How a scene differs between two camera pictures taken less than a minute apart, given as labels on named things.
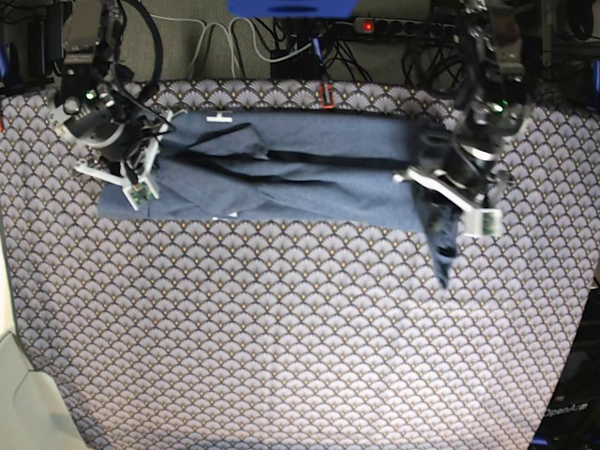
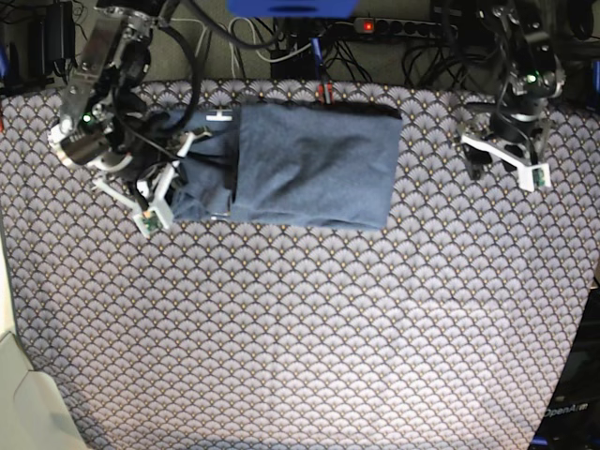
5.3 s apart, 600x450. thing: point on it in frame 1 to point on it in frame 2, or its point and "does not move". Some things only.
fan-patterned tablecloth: (282, 336) does not move
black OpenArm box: (573, 422) does not move
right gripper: (466, 152) to (513, 121)
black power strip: (401, 26) does not move
